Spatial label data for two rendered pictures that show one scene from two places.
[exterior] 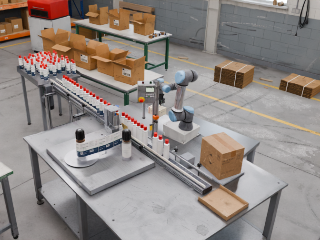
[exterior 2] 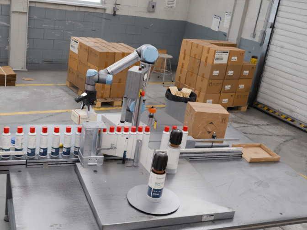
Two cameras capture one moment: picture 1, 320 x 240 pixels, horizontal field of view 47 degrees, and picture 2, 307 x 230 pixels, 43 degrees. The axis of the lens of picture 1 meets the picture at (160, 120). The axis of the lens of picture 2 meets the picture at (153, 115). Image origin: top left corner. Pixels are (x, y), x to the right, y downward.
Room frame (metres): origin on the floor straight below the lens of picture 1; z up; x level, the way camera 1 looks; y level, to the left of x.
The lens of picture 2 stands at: (2.34, 2.63, 2.08)
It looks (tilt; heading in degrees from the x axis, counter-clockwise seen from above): 19 degrees down; 286
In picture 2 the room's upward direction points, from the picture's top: 9 degrees clockwise
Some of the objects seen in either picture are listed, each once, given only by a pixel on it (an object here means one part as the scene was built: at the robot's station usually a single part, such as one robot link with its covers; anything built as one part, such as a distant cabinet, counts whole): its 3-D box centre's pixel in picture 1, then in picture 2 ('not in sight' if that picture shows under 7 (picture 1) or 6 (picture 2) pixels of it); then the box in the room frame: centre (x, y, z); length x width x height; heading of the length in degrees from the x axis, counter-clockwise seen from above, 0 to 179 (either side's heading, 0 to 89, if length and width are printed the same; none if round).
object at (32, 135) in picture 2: (101, 106); (31, 141); (3.67, 0.65, 0.98); 0.05 x 0.05 x 0.20
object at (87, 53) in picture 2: not in sight; (103, 70); (5.05, -3.42, 0.45); 1.20 x 0.84 x 0.89; 143
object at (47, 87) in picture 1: (47, 97); not in sight; (4.46, 1.49, 0.71); 0.15 x 0.12 x 0.34; 131
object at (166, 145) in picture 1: (166, 149); (183, 138); (2.85, -0.07, 0.98); 0.05 x 0.05 x 0.20
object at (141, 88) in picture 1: (146, 92); (136, 82); (3.21, 0.14, 1.38); 0.17 x 0.10 x 0.19; 96
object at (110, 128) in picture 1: (113, 119); (92, 142); (3.33, 0.48, 1.01); 0.14 x 0.13 x 0.26; 41
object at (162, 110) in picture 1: (157, 110); (83, 116); (3.62, 0.03, 0.99); 0.16 x 0.12 x 0.07; 51
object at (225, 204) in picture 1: (223, 201); (255, 152); (2.32, -0.53, 0.85); 0.30 x 0.26 x 0.04; 41
